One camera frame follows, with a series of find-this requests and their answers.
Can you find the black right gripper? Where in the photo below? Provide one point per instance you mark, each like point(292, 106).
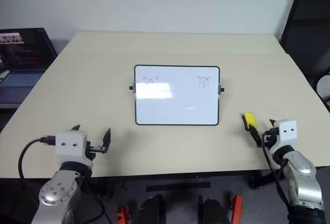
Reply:
point(271, 134)

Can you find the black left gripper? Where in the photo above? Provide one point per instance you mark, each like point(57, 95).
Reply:
point(96, 149)

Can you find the yellow sponge with dark underside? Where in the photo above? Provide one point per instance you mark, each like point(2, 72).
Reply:
point(250, 119)

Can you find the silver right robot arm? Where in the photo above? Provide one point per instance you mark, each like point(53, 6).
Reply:
point(300, 172)

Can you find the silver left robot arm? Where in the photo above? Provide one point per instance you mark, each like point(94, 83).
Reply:
point(55, 190)

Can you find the black table leg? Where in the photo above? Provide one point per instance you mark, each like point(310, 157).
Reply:
point(257, 180)

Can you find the white round object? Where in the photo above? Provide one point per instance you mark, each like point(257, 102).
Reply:
point(324, 87)

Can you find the orange-red clamp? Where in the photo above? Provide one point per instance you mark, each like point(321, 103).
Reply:
point(237, 209)
point(121, 213)

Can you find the black-framed small whiteboard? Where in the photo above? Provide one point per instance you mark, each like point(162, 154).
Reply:
point(178, 96)

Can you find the dark rounded shape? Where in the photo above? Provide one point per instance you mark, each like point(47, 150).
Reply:
point(149, 209)
point(215, 212)

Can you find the open dark laptop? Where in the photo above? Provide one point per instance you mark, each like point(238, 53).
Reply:
point(22, 58)

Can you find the black chair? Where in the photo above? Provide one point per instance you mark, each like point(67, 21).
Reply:
point(306, 33)

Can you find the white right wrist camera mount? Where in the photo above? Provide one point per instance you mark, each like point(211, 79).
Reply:
point(286, 131)

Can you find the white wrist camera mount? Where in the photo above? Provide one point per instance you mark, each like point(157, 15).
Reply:
point(286, 131)
point(69, 145)

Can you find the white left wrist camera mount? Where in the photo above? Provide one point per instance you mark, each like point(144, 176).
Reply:
point(69, 145)

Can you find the black table frame bar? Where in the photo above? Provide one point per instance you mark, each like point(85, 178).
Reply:
point(178, 184)

